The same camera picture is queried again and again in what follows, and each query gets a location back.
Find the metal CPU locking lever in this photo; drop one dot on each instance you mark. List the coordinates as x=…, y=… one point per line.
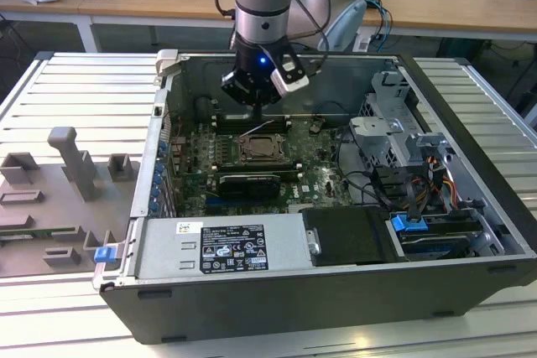
x=260, y=128

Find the black RAM slot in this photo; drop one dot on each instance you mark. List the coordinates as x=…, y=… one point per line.
x=251, y=171
x=251, y=165
x=230, y=127
x=230, y=121

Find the CPU socket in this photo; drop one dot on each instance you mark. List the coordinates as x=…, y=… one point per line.
x=241, y=161

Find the black graphics card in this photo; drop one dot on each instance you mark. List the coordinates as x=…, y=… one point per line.
x=247, y=186

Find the white power adapter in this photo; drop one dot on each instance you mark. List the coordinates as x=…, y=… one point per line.
x=363, y=43

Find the green motherboard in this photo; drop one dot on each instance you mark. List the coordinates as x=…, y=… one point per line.
x=323, y=182

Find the silver metal drive cage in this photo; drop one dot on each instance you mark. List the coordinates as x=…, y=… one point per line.
x=377, y=131

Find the silver labelled power supply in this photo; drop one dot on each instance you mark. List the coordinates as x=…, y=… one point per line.
x=168, y=249

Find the blue plastic latch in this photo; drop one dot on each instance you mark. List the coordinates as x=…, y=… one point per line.
x=105, y=255

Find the open black PC case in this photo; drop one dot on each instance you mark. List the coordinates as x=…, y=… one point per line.
x=293, y=307

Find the hard disk in blue carrier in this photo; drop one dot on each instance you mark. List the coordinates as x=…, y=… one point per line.
x=436, y=240

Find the grey-brown parts rack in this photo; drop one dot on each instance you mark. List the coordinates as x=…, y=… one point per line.
x=42, y=215

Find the green RAM stick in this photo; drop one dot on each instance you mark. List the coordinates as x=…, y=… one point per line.
x=42, y=232

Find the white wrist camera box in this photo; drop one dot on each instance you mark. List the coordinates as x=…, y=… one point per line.
x=289, y=83

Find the black camera bracket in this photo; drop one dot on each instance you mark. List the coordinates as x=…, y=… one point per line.
x=298, y=69

